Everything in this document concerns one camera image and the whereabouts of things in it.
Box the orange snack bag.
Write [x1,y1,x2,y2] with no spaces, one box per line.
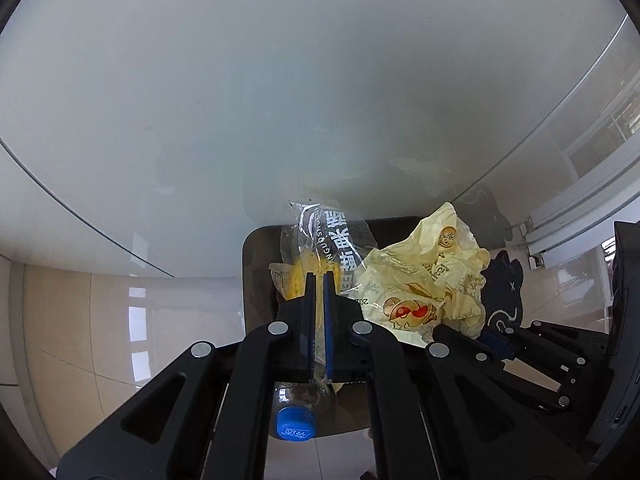
[268,249,341,385]

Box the yellow printed wrapper paper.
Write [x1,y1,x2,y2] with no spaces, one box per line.
[348,203,490,347]

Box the plastic bottle blue cap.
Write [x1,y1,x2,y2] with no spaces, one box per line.
[270,380,333,442]

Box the black trash bin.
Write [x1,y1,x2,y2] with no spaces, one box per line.
[241,214,501,439]

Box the black cat floor mat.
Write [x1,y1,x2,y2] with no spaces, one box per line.
[470,184,525,334]

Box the clear black printed bag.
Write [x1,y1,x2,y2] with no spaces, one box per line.
[269,202,378,299]

